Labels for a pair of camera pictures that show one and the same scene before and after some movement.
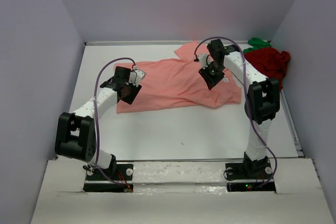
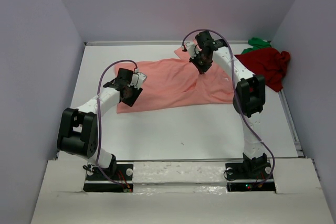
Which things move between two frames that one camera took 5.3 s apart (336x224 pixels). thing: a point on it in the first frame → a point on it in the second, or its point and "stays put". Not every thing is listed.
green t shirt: (257, 43) stays put
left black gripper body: (132, 94) stays put
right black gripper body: (211, 78) → (201, 63)
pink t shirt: (178, 82) stays put
